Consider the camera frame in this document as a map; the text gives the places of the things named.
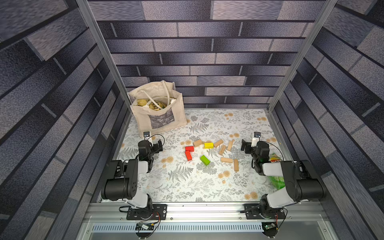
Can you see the aluminium front rail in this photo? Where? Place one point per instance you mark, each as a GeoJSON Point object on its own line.
{"type": "Point", "coordinates": [207, 221]}

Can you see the yellow block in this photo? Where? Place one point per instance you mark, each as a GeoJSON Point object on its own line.
{"type": "Point", "coordinates": [209, 145]}

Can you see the green block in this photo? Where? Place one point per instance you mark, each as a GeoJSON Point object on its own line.
{"type": "Point", "coordinates": [205, 160]}

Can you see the natural wood block left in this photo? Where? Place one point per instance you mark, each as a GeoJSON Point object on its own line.
{"type": "Point", "coordinates": [197, 143]}

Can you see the natural wood block upright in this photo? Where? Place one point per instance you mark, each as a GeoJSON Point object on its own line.
{"type": "Point", "coordinates": [222, 150]}
{"type": "Point", "coordinates": [236, 165]}

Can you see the right circuit board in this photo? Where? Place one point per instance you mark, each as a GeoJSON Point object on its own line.
{"type": "Point", "coordinates": [269, 226]}

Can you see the green chips bag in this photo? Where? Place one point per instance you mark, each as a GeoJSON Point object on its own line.
{"type": "Point", "coordinates": [276, 181]}

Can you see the natural wood block right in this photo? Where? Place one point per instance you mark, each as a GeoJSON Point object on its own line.
{"type": "Point", "coordinates": [230, 145]}

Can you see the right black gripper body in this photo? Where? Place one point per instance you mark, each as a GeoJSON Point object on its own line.
{"type": "Point", "coordinates": [249, 147]}

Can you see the natural wood block centre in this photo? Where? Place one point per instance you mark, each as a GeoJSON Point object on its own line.
{"type": "Point", "coordinates": [216, 144]}

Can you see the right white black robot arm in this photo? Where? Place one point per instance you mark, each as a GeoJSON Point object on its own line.
{"type": "Point", "coordinates": [302, 183]}

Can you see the beige canvas tote bag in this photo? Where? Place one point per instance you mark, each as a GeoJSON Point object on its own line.
{"type": "Point", "coordinates": [157, 107]}

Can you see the circuit board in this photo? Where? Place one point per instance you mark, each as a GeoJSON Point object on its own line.
{"type": "Point", "coordinates": [269, 226]}
{"type": "Point", "coordinates": [145, 226]}

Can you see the red block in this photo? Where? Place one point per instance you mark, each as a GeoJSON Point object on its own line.
{"type": "Point", "coordinates": [188, 155]}
{"type": "Point", "coordinates": [189, 148]}

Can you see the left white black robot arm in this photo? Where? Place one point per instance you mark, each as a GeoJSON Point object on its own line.
{"type": "Point", "coordinates": [120, 180]}

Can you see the left circuit board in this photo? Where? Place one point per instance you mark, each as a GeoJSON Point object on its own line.
{"type": "Point", "coordinates": [145, 226]}

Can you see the natural wood block lower upright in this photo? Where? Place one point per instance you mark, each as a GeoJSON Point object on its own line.
{"type": "Point", "coordinates": [236, 165]}

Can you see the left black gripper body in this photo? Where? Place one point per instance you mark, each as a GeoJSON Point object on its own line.
{"type": "Point", "coordinates": [155, 146]}

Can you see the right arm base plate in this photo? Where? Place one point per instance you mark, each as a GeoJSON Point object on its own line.
{"type": "Point", "coordinates": [252, 213]}

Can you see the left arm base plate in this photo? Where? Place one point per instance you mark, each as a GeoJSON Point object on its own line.
{"type": "Point", "coordinates": [154, 212]}

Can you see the natural wood block lower flat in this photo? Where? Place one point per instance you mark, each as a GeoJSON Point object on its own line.
{"type": "Point", "coordinates": [227, 160]}

